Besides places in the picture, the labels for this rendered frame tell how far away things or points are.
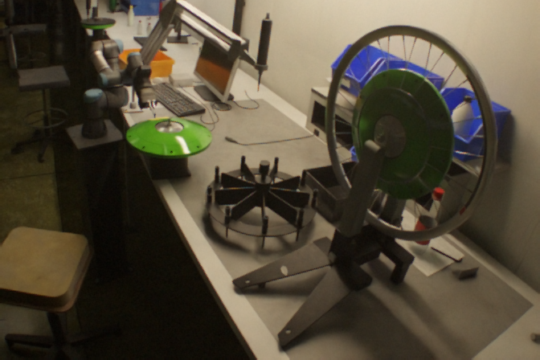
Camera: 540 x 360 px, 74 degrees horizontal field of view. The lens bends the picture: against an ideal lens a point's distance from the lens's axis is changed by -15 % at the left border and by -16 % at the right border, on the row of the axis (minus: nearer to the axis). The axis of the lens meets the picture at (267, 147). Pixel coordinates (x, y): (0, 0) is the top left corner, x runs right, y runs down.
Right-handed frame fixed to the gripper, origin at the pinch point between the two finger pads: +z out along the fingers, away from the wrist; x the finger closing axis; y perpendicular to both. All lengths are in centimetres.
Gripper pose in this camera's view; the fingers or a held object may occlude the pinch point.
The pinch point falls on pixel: (154, 115)
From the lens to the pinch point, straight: 162.7
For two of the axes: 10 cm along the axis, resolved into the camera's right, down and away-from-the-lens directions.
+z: 4.0, 8.6, -3.2
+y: -4.3, 4.8, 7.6
